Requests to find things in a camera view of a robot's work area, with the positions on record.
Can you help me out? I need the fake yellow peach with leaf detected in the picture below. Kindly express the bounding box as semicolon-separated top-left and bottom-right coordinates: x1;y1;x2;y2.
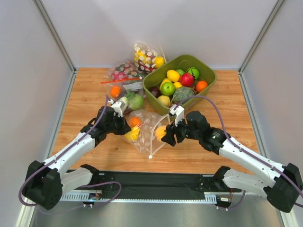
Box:
154;125;166;141

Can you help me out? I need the clear zip bag with fruit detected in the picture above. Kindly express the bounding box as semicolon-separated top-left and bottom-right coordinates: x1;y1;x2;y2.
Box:
123;109;171;159

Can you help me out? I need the fake red peach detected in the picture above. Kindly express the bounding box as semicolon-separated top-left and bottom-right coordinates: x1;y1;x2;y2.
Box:
179;73;195;87

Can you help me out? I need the fake yellow lemon from bag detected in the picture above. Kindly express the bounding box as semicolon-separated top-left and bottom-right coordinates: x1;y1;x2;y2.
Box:
166;70;180;83

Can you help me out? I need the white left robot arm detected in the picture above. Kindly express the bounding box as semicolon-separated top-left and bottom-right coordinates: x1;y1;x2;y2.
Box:
19;102;131;210

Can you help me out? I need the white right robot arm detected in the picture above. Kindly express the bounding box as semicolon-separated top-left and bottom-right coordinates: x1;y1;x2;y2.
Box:
161;106;303;213

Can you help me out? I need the fake orange in zip bag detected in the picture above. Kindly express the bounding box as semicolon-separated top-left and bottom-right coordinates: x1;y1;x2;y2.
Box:
128;117;142;128

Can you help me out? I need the fake yellow pear in bag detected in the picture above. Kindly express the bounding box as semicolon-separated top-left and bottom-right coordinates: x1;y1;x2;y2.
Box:
125;126;140;141

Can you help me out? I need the fake green cabbage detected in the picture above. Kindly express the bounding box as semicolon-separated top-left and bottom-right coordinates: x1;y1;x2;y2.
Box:
126;91;144;111

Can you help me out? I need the fake yellow quince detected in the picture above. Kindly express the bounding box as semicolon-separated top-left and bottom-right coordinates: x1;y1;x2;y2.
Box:
157;95;171;107

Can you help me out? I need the clear bag with orange zipper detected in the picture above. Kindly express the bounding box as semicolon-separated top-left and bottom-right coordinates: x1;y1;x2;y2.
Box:
101;78;144;111

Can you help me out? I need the fake netted melon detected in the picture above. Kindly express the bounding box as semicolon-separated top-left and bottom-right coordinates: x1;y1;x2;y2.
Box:
171;87;195;104

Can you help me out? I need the fake green apple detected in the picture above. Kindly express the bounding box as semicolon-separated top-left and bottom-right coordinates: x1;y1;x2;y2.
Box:
160;82;176;96

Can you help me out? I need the fake dark red plum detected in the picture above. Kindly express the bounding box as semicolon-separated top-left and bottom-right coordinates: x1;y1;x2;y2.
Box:
149;86;161;98

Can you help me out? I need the fake orange in bin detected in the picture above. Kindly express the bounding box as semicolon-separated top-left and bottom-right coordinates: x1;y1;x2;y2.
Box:
195;80;208;93

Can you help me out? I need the polka dot bag with strawberry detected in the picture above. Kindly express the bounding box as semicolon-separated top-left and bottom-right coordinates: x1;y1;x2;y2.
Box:
105;60;146;81

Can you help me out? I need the fake bumpy green fruit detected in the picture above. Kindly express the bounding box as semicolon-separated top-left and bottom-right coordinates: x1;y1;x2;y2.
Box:
176;69;185;76

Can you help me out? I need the fake striped watermelon ball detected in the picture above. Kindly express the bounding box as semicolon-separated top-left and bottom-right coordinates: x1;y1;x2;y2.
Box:
187;67;200;80

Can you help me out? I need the polka dot bag with lemon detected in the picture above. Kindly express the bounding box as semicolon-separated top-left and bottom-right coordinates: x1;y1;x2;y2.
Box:
133;43;167;74

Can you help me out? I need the green plastic bin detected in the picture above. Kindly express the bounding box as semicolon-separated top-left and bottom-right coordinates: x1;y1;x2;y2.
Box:
143;54;217;115

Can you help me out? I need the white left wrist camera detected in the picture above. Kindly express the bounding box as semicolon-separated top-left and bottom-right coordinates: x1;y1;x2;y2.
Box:
109;100;125;117

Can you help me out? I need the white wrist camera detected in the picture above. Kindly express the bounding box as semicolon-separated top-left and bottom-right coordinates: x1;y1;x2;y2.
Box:
169;105;185;126
109;100;125;117

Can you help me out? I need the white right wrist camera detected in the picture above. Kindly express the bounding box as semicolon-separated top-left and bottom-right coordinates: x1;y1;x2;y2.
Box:
169;105;185;126

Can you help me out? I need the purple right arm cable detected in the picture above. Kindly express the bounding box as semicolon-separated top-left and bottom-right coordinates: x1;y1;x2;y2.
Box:
174;96;303;199

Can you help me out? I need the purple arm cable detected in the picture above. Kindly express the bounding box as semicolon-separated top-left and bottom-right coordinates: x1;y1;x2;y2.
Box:
18;94;112;206
174;96;303;199

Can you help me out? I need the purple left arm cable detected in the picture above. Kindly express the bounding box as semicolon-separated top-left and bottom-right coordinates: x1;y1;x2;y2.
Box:
18;94;112;206

